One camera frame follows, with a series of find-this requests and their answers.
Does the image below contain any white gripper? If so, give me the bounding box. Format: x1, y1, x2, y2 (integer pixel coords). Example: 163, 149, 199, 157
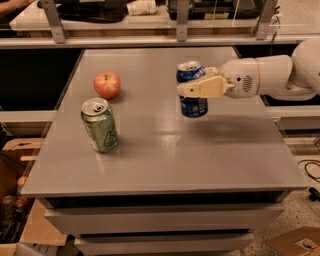
177, 58, 259, 99

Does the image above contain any blue pepsi can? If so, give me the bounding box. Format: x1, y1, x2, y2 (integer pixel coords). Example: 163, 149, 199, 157
176, 61, 208, 118

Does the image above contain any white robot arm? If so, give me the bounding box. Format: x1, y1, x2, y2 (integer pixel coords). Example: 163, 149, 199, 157
177, 39, 320, 101

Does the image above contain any green soda can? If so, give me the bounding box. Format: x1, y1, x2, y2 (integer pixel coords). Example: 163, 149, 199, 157
81, 97, 118, 153

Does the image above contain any person hand at shelf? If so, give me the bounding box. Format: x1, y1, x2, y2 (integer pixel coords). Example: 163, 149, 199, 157
0, 0, 34, 17

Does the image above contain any black tray on shelf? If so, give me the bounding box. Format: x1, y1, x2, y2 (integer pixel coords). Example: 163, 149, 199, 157
166, 0, 268, 21

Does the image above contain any white paper cup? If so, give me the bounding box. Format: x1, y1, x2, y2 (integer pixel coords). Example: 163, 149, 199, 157
127, 0, 156, 16

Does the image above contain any red apple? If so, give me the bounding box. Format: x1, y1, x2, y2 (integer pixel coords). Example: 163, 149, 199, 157
94, 71, 121, 99

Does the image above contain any grey drawer cabinet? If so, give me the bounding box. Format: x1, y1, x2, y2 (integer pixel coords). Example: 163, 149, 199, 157
23, 47, 308, 255

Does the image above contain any black bag on shelf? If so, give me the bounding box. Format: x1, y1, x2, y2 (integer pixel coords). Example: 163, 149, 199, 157
36, 0, 129, 24

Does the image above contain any cardboard piece lower right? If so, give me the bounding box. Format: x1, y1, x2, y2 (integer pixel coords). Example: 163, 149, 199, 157
266, 226, 320, 256

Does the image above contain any cardboard box lower left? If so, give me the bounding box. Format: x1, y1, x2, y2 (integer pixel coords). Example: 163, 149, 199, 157
0, 138, 67, 256

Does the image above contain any middle metal shelf bracket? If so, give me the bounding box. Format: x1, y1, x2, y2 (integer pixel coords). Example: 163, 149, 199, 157
176, 0, 189, 42

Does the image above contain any metal shelf bracket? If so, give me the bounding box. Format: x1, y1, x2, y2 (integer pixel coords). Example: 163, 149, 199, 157
40, 0, 67, 44
176, 0, 189, 42
253, 0, 278, 40

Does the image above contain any right metal shelf bracket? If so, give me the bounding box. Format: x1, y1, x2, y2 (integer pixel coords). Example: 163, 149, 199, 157
253, 0, 278, 40

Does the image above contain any black floor cable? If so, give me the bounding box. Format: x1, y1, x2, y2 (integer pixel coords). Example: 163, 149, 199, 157
297, 159, 320, 203

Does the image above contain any left metal shelf bracket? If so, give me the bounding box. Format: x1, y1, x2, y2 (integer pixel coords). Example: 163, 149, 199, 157
40, 0, 67, 44

